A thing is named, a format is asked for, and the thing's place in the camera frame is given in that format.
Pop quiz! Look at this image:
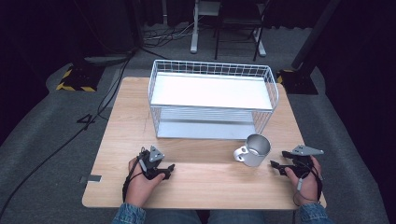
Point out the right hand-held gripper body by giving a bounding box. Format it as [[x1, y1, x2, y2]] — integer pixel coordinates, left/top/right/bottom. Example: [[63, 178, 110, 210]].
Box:
[[288, 144, 325, 179]]

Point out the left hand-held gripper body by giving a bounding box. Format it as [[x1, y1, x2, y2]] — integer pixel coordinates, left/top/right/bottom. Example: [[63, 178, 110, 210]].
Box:
[[137, 145, 172, 181]]

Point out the metal cup with white handle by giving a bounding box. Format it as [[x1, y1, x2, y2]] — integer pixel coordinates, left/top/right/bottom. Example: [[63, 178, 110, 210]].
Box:
[[233, 133, 272, 168]]

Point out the white wire shelf rack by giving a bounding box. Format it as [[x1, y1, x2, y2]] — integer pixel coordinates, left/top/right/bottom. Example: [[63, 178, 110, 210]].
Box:
[[148, 59, 280, 141]]

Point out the person's right hand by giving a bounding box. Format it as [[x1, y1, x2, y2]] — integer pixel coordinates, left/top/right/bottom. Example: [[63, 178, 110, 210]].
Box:
[[284, 155, 323, 207]]

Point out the person's left hand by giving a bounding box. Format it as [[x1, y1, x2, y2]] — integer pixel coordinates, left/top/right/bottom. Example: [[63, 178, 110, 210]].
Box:
[[123, 156, 166, 208]]

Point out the black yellow striped stand base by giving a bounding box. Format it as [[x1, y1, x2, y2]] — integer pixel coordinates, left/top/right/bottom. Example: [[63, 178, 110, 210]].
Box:
[[55, 63, 106, 93], [276, 67, 319, 95]]

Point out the black slanted stand pole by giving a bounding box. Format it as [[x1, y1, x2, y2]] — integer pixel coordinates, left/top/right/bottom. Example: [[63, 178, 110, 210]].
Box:
[[290, 0, 343, 71]]

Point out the white metal stand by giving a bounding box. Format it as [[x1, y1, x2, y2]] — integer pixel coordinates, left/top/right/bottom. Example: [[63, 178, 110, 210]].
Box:
[[190, 0, 268, 58]]

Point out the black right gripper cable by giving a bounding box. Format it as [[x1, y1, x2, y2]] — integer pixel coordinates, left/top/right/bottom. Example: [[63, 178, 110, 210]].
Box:
[[292, 161, 324, 207]]

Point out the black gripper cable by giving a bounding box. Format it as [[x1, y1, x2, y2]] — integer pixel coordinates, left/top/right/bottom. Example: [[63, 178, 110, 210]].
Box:
[[121, 155, 145, 203], [292, 161, 324, 207]]

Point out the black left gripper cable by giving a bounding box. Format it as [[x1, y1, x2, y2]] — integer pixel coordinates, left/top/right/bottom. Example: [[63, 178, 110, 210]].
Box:
[[121, 155, 145, 203]]

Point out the long black floor cable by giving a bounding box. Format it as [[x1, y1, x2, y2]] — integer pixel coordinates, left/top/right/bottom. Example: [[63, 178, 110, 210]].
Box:
[[0, 50, 135, 218]]

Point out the bundle of floor cables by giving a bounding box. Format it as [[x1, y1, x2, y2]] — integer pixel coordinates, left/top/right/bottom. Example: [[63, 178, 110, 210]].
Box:
[[142, 21, 195, 49]]

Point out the black metal chair frame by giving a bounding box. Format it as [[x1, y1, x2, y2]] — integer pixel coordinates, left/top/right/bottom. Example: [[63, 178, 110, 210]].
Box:
[[213, 0, 271, 63]]

